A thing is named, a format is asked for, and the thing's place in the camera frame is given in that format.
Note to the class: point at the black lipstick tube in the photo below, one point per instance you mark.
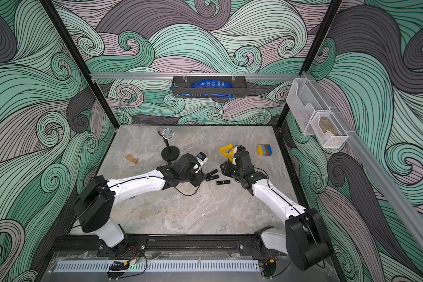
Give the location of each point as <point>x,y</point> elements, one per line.
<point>212,177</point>
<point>222,182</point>
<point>211,173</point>

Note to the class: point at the black wall tray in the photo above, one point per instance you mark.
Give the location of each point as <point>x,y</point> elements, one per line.
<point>181,87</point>

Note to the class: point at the aluminium rail back wall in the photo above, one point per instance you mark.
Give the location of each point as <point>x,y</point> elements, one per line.
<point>166,75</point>

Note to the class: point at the black lipstick tube upper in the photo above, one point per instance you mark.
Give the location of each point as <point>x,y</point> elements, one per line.
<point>211,173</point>

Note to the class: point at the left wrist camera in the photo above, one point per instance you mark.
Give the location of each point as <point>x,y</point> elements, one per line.
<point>201,160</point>

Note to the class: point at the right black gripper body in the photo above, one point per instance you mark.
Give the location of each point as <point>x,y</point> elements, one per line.
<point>231,170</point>

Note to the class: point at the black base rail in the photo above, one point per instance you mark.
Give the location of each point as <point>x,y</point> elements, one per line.
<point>197,243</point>

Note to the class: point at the black lipstick tube middle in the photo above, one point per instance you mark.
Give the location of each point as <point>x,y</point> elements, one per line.
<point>212,177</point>

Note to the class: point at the blue item in tray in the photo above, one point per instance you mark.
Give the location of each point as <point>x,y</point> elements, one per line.
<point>211,84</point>

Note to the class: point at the clear wall bin large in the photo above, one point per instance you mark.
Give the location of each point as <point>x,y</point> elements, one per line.
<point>305,103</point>

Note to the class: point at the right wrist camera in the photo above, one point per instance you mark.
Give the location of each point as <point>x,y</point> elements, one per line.
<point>237,149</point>

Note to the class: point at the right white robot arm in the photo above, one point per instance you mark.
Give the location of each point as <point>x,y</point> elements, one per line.
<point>304,238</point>

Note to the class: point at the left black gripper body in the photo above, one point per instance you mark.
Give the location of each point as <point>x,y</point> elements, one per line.
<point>197,179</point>

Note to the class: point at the aluminium rail right wall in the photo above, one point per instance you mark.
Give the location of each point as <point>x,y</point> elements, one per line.
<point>380,177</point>

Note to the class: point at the white slotted cable duct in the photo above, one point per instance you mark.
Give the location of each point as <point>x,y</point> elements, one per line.
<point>153,266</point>

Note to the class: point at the multicolour block stack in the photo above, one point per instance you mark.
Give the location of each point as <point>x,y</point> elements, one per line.
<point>264,150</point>

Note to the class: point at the black lipstick tube lower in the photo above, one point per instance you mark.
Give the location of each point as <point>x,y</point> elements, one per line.
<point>222,182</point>

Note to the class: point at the aluminium rail wall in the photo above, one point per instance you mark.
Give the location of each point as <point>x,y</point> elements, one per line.
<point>380,177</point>
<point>166,75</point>

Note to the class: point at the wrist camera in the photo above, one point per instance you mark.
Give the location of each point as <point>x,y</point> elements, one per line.
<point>201,160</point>
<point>237,149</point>

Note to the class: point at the clear wall bin small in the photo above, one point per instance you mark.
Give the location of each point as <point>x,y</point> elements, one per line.
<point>326,131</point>

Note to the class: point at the yellow triangle toy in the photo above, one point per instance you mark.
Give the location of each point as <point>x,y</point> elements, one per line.
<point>226,151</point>

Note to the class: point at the brown wooden block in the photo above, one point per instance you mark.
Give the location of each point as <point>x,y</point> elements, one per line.
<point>131,159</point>

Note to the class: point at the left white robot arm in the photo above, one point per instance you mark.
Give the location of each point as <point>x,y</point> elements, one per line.
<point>96,202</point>

